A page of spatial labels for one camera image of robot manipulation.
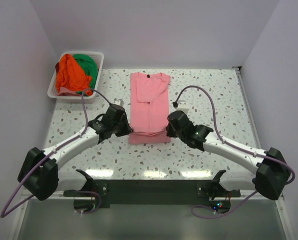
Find pink t shirt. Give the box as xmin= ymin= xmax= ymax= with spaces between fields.
xmin=129 ymin=72 xmax=171 ymax=145

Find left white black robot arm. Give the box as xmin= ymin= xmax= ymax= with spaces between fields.
xmin=17 ymin=104 xmax=132 ymax=201

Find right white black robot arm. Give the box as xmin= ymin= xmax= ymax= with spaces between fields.
xmin=166 ymin=110 xmax=292 ymax=201

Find green t shirt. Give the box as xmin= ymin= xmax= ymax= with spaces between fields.
xmin=73 ymin=54 xmax=98 ymax=89

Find orange t shirt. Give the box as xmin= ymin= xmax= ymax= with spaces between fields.
xmin=56 ymin=54 xmax=89 ymax=95

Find white plastic basket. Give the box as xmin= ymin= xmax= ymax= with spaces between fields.
xmin=47 ymin=50 xmax=104 ymax=103

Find dark red garment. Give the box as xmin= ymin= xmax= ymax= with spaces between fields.
xmin=55 ymin=62 xmax=59 ymax=73

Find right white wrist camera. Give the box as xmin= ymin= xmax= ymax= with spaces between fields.
xmin=174 ymin=100 xmax=189 ymax=114

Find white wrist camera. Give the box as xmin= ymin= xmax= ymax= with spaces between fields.
xmin=174 ymin=100 xmax=189 ymax=114
xmin=113 ymin=99 xmax=124 ymax=107

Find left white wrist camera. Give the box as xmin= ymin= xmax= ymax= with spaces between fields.
xmin=113 ymin=99 xmax=124 ymax=107

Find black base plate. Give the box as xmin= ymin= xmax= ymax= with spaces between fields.
xmin=63 ymin=179 xmax=241 ymax=213

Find aluminium frame rail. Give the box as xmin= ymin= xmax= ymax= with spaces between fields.
xmin=233 ymin=66 xmax=292 ymax=200

